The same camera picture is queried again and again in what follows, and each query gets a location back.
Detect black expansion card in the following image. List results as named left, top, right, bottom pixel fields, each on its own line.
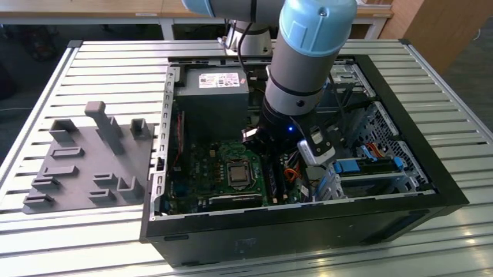
left=207, top=192, right=263, bottom=211

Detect metal disk bay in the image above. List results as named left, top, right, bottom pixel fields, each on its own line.
left=313, top=157, right=428, bottom=203

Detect grey power supply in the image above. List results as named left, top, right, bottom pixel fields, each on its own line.
left=172, top=68, right=265, bottom=139

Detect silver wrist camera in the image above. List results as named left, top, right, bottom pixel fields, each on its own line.
left=295, top=124, right=337, bottom=167

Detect wooden desk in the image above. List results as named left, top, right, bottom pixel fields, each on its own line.
left=0, top=0, right=394, bottom=40

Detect black cable bundle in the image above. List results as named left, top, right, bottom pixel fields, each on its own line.
left=284, top=100, right=372, bottom=174

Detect orange data cable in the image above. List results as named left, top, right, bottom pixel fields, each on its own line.
left=367, top=143, right=390, bottom=158

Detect silver CPU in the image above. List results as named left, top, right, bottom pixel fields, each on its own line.
left=229, top=166, right=249, bottom=185

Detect metal drive cage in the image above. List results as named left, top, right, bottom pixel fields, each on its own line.
left=319, top=62, right=376, bottom=122

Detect wooden cabinet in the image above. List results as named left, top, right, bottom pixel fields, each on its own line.
left=379, top=0, right=493, bottom=74

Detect green motherboard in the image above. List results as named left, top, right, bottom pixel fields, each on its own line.
left=166, top=138, right=308, bottom=216

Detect CPU socket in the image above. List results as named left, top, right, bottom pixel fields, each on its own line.
left=223, top=158, right=259, bottom=192

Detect black PC case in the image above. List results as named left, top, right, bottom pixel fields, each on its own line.
left=137, top=53, right=470, bottom=268

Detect red wire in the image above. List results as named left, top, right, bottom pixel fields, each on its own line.
left=172, top=111, right=184, bottom=168

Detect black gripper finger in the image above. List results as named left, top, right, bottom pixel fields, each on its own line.
left=240, top=128, right=260, bottom=145

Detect blue disk carrier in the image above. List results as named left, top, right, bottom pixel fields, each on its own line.
left=329, top=158, right=403, bottom=175

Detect orange wires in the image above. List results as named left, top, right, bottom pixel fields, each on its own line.
left=283, top=169, right=305, bottom=184

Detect grey parts rack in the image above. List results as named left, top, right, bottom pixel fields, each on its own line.
left=21, top=100, right=157, bottom=215

